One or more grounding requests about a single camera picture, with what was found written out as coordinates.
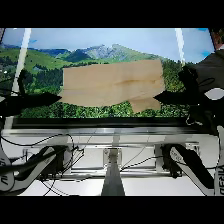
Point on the beige garment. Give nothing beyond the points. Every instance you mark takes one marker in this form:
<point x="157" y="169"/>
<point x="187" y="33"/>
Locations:
<point x="113" y="85"/>

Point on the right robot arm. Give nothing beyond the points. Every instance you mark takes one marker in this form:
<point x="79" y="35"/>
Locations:
<point x="181" y="98"/>

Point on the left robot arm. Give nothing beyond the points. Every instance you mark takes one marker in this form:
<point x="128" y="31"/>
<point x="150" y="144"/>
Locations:
<point x="31" y="100"/>

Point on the silver frame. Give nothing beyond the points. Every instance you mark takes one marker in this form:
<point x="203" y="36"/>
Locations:
<point x="112" y="181"/>

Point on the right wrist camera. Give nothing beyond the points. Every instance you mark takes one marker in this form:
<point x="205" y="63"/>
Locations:
<point x="188" y="78"/>

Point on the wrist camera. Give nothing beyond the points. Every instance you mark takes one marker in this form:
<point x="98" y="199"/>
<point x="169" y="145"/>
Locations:
<point x="188" y="78"/>
<point x="22" y="81"/>

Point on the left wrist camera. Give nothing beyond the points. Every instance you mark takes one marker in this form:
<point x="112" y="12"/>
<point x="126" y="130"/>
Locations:
<point x="22" y="81"/>

